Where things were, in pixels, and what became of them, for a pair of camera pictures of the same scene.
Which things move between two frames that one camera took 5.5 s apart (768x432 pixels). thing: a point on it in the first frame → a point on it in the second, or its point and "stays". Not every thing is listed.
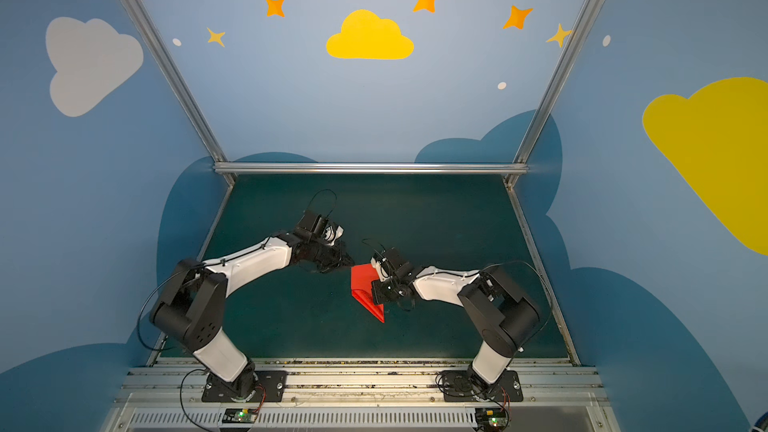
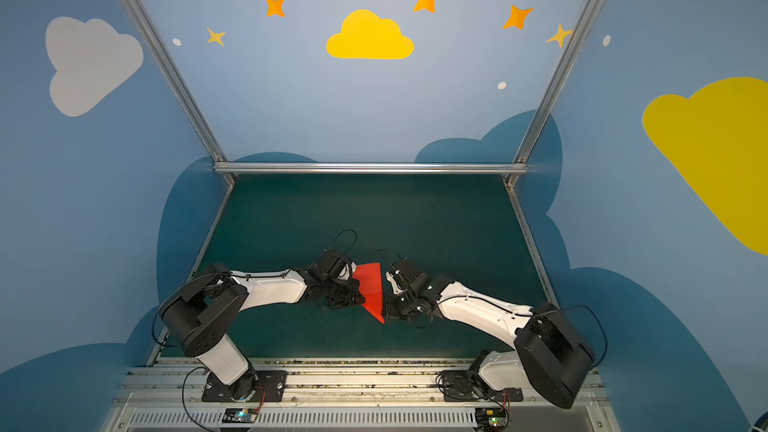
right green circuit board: x=491 y=418 stays
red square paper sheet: x=362 y=279 stays
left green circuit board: x=240 y=415 stays
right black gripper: x=387 y=286 → x=401 y=296
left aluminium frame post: x=164 y=60 stays
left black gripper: x=330 y=253 → x=342 y=287
